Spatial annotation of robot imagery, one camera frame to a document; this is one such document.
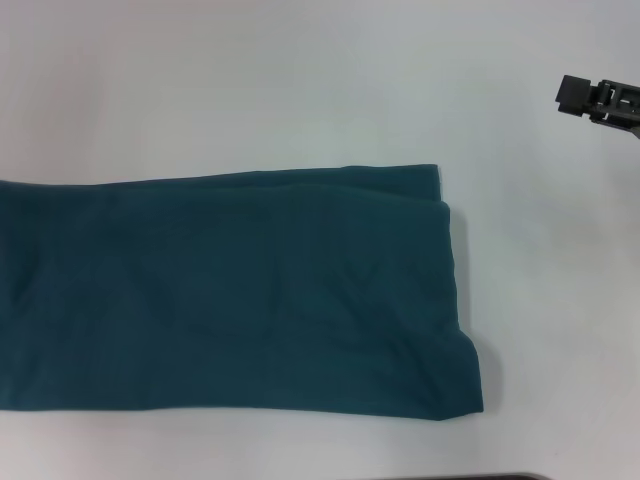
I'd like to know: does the dark robot torso part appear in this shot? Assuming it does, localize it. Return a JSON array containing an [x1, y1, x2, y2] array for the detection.
[[444, 472, 551, 480]]

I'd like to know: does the teal t-shirt with beige print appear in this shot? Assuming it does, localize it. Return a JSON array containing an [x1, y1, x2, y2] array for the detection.
[[0, 162, 486, 422]]

